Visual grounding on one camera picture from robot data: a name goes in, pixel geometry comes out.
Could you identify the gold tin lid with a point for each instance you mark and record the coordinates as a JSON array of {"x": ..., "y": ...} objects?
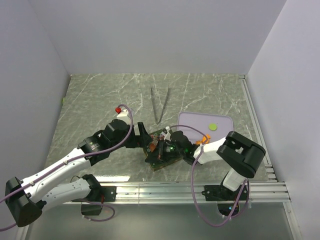
[{"x": 156, "y": 136}]

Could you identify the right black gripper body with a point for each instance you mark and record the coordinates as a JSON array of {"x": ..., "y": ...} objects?
[{"x": 170, "y": 149}]

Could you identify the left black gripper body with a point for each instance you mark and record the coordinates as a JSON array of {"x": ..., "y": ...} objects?
[{"x": 132, "y": 141}]

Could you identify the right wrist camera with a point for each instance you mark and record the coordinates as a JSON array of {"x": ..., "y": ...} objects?
[{"x": 166, "y": 133}]

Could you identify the aluminium rail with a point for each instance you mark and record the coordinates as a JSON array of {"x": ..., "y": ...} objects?
[{"x": 181, "y": 193}]

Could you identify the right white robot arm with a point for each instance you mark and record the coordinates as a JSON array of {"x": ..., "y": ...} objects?
[{"x": 243, "y": 155}]

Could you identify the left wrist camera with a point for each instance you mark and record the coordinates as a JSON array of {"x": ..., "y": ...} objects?
[{"x": 123, "y": 115}]

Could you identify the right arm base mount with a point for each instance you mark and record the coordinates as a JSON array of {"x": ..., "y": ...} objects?
[{"x": 220, "y": 193}]

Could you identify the green sandwich cookie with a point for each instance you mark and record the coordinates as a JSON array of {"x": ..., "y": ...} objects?
[{"x": 213, "y": 126}]

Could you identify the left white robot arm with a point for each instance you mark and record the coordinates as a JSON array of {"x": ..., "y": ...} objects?
[{"x": 22, "y": 197}]

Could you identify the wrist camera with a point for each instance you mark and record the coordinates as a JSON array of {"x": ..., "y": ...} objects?
[
  {"x": 166, "y": 133},
  {"x": 123, "y": 115}
]

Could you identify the green christmas cookie tin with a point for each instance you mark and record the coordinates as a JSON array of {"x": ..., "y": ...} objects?
[{"x": 160, "y": 165}]

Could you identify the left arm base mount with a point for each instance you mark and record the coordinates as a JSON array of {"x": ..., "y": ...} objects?
[{"x": 95, "y": 196}]

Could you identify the metal tongs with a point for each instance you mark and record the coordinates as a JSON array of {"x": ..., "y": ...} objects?
[{"x": 158, "y": 108}]

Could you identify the lilac plastic tray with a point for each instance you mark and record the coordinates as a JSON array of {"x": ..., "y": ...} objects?
[{"x": 201, "y": 121}]

